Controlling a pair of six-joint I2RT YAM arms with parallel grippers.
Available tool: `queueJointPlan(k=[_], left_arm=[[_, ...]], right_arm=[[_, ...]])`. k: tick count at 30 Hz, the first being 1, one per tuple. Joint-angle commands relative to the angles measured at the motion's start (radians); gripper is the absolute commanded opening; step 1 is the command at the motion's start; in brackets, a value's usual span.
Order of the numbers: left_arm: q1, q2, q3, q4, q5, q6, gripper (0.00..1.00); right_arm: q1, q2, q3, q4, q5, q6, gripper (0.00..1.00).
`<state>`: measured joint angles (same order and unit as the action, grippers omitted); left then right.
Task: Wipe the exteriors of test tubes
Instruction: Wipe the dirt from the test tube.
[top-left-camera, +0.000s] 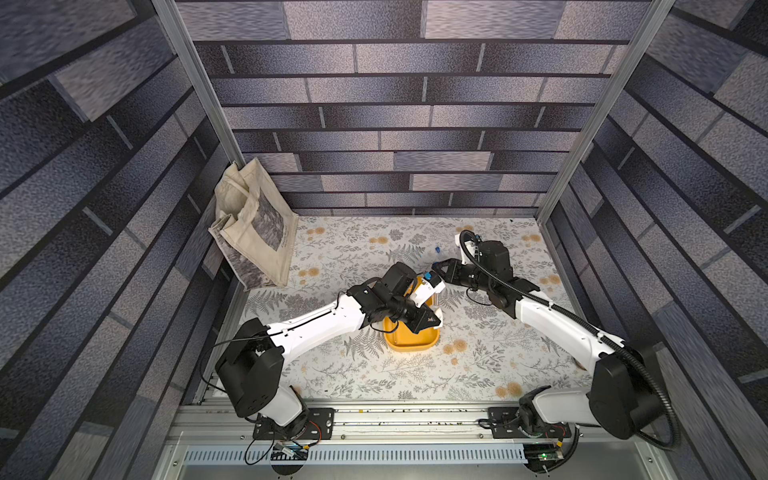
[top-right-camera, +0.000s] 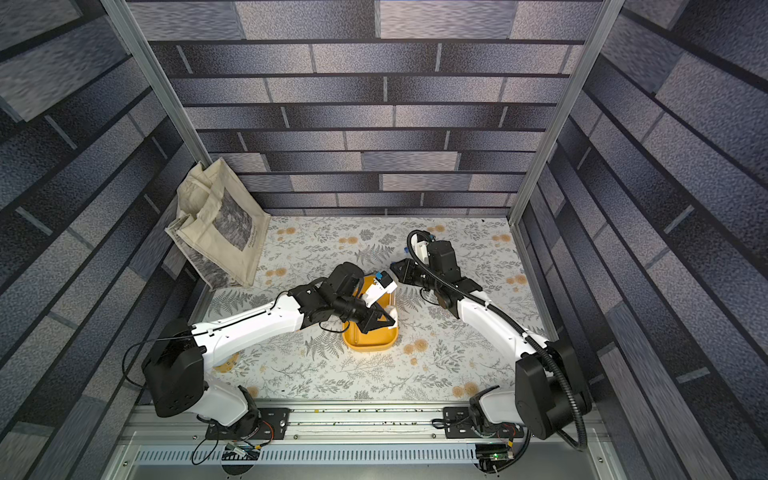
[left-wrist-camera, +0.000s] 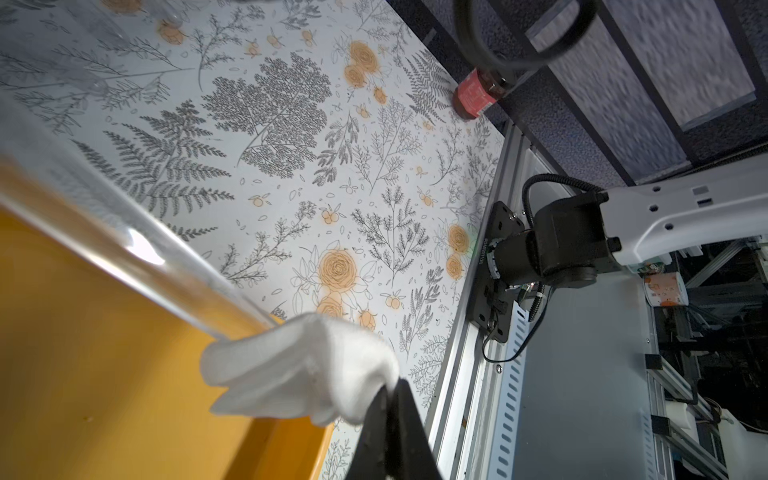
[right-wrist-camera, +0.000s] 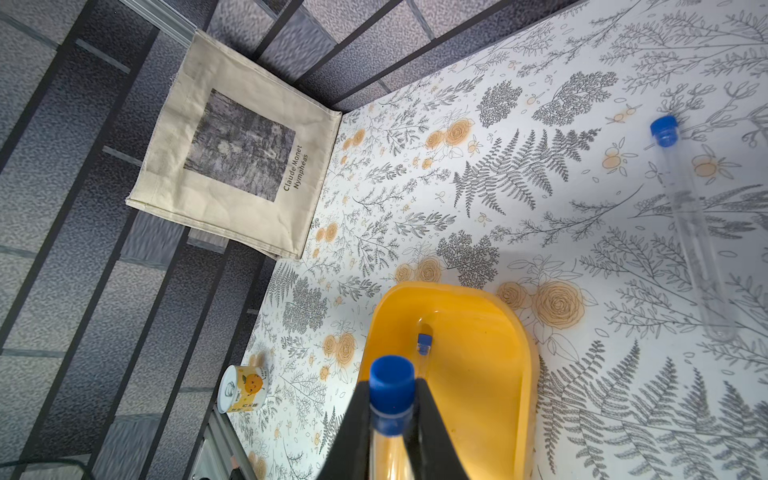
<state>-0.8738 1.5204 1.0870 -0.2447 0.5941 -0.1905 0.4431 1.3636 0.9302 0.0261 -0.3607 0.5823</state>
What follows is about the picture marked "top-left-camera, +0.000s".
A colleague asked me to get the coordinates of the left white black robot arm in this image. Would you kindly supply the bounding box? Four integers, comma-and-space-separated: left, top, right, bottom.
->
215, 273, 445, 426

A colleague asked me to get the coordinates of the left green circuit board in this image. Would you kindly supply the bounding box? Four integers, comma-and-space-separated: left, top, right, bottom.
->
270, 444, 308, 463

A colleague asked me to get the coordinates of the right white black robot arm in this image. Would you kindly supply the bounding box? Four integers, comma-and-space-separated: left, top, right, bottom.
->
432, 259, 681, 450

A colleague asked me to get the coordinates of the aluminium frame post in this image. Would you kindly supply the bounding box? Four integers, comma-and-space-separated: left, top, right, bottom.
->
152, 0, 246, 168
535, 0, 675, 226

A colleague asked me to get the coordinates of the right green circuit board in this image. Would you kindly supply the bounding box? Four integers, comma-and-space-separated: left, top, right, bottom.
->
523, 444, 564, 473

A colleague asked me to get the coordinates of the black mounting plate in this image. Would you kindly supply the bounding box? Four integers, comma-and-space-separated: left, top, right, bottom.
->
480, 406, 573, 440
252, 408, 336, 442

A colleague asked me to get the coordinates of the right aluminium frame post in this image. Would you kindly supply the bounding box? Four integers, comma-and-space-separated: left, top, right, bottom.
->
535, 0, 675, 226

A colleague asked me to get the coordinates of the green circuit board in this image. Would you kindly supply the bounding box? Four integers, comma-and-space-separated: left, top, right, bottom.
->
270, 444, 308, 463
523, 444, 564, 473

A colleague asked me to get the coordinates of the left aluminium frame post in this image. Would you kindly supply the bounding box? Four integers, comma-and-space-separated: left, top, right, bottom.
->
152, 0, 246, 168

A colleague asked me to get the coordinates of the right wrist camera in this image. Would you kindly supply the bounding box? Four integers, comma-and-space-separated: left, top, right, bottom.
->
457, 235, 513, 281

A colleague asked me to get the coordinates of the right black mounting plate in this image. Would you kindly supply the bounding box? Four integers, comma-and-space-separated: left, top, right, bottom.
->
480, 406, 573, 440

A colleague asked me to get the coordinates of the black corrugated cable conduit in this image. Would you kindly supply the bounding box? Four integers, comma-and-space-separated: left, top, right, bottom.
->
458, 230, 679, 450

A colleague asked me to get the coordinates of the beige canvas tote bag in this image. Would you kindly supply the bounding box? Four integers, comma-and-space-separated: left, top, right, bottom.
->
209, 159, 298, 290

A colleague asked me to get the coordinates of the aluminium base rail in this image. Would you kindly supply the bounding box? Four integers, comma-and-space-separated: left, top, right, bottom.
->
164, 400, 661, 445

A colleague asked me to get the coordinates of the white wipe cloth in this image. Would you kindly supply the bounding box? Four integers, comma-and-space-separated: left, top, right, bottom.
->
431, 307, 444, 328

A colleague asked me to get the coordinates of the yellow plastic tray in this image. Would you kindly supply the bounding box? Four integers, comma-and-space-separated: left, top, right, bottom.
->
382, 281, 443, 353

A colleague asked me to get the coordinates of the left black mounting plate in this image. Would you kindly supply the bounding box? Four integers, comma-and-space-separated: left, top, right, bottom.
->
252, 408, 336, 442

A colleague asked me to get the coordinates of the white slotted cable duct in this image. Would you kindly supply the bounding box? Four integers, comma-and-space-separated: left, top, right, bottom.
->
178, 443, 526, 466

